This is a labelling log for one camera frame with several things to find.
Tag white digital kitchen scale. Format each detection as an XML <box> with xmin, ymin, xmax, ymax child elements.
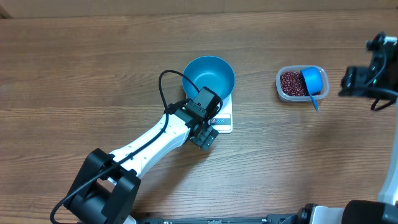
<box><xmin>185</xmin><ymin>93</ymin><xmax>234</xmax><ymax>134</ymax></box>

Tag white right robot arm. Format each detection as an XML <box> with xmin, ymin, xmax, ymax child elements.
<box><xmin>285</xmin><ymin>32</ymin><xmax>397</xmax><ymax>223</ymax></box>

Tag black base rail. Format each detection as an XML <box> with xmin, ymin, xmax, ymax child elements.
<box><xmin>137</xmin><ymin>214</ymin><xmax>310</xmax><ymax>224</ymax></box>

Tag red adzuki beans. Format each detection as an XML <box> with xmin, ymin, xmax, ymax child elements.
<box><xmin>280</xmin><ymin>71</ymin><xmax>308</xmax><ymax>96</ymax></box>

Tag blue plastic measuring scoop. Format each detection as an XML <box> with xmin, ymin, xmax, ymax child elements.
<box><xmin>300</xmin><ymin>67</ymin><xmax>323</xmax><ymax>112</ymax></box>

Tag blue metal bowl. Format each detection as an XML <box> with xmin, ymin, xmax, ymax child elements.
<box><xmin>183</xmin><ymin>55</ymin><xmax>236</xmax><ymax>100</ymax></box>

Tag clear plastic food container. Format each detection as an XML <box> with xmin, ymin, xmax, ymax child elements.
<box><xmin>276</xmin><ymin>65</ymin><xmax>330</xmax><ymax>103</ymax></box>

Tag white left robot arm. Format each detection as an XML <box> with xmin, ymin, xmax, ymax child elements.
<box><xmin>59</xmin><ymin>98</ymin><xmax>223</xmax><ymax>223</ymax></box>

